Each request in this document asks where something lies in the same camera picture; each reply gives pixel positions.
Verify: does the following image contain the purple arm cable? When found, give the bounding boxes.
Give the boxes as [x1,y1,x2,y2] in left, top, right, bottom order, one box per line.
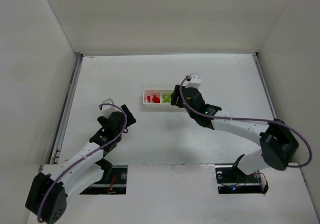
[37,103,128,222]
[179,76,313,169]

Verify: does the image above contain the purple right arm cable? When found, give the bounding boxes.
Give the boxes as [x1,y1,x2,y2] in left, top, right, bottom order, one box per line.
[179,76,313,169]

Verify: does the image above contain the red round lego piece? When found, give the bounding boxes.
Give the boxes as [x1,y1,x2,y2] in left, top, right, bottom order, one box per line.
[152,95,161,103]

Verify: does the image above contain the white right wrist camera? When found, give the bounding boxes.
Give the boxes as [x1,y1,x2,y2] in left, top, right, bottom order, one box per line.
[186,73,202,89]

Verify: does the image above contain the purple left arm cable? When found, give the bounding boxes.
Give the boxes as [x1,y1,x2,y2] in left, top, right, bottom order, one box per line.
[37,103,128,222]

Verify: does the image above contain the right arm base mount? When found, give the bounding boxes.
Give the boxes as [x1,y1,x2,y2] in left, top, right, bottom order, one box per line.
[215,154,269,195]

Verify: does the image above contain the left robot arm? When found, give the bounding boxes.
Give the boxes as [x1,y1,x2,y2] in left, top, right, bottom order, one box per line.
[25,99,136,224]

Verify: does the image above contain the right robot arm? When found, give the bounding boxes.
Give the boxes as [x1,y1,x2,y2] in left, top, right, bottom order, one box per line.
[171,85,299,175]

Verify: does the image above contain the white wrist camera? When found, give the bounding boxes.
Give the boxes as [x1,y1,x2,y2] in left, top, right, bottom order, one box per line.
[186,73,202,89]
[99,98,116,118]

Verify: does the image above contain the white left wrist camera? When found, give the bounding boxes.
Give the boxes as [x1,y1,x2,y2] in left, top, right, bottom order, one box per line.
[99,98,116,118]

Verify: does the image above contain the white three-compartment tray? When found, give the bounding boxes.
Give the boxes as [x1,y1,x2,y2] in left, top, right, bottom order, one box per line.
[142,89,186,112]

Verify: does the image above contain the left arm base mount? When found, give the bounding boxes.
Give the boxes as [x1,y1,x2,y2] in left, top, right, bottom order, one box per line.
[81,159,128,195]

